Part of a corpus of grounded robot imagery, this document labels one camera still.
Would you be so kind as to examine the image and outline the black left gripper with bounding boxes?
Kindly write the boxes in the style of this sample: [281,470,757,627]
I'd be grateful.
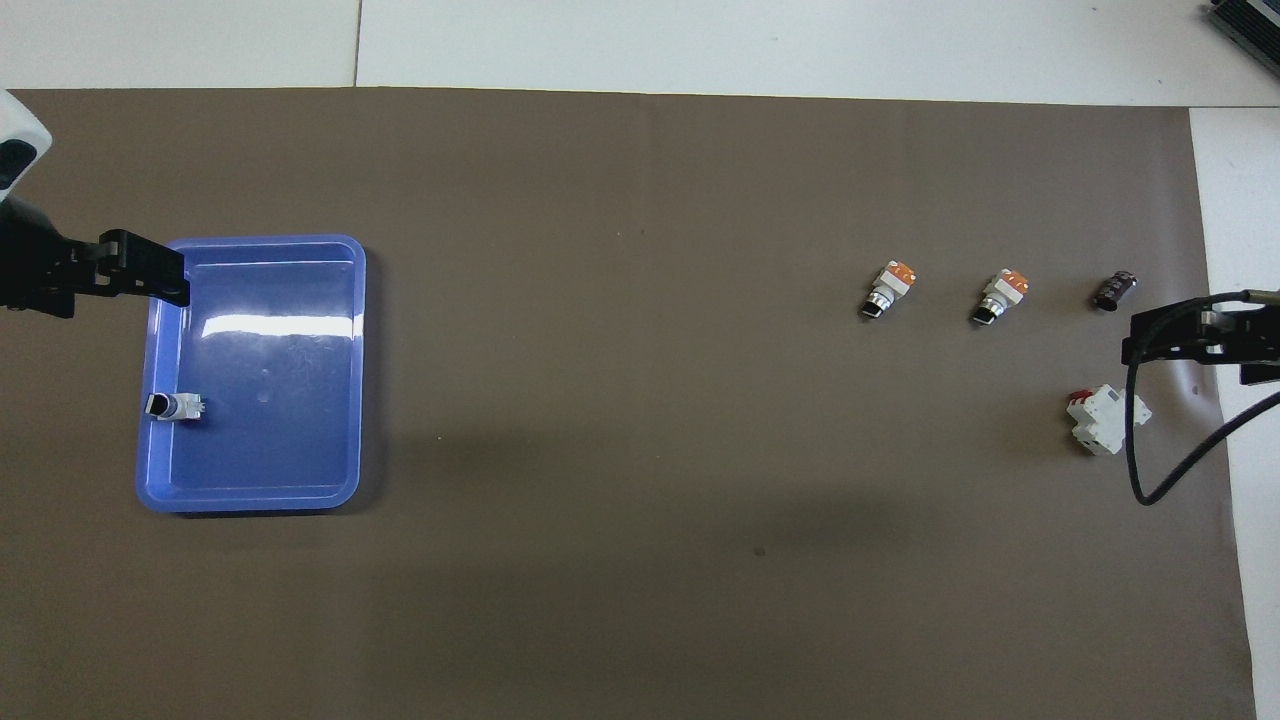
[0,197,192,319]

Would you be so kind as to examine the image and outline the white circuit breaker red levers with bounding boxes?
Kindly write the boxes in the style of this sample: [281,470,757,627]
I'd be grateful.
[1066,385,1153,456]

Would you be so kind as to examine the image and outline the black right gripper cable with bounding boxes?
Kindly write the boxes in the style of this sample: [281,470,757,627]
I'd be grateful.
[1124,289,1280,507]

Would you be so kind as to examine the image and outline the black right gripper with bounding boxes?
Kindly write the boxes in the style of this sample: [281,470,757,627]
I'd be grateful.
[1120,295,1280,386]

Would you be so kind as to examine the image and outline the white selector switch black knob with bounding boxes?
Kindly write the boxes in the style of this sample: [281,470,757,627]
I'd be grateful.
[145,392,208,424]

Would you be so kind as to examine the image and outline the black electronic device box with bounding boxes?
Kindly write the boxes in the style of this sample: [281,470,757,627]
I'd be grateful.
[1205,0,1280,51]

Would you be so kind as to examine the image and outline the selector switch with orange base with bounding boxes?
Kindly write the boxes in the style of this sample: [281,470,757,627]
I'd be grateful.
[968,268,1031,328]
[860,260,919,321]

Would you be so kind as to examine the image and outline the blue plastic tray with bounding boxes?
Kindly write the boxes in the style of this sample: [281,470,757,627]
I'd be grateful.
[135,235,367,514]

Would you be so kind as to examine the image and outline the small black cylindrical component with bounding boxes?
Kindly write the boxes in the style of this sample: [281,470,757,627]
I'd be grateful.
[1094,270,1139,312]

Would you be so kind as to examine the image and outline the brown table mat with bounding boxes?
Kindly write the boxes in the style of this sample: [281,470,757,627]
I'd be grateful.
[0,87,1259,720]

